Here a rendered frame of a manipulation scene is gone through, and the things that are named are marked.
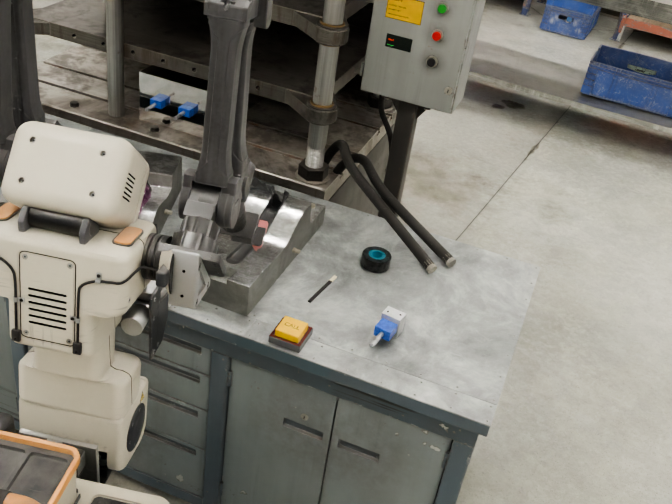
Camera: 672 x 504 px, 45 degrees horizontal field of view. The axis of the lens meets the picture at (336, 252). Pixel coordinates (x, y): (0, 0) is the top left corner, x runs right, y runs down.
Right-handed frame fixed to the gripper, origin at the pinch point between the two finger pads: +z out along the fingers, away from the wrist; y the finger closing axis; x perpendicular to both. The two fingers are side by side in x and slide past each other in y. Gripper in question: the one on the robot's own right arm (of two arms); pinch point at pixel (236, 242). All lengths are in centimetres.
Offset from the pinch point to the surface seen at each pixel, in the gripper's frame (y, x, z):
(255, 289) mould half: -5.1, 4.3, 13.4
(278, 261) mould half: -7.8, -7.5, 19.0
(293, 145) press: 5, -76, 62
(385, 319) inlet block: -37.3, 4.2, 15.3
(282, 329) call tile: -14.3, 14.3, 10.6
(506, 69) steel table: -87, -295, 233
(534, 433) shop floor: -99, -13, 118
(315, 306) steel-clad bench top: -19.6, 1.8, 21.1
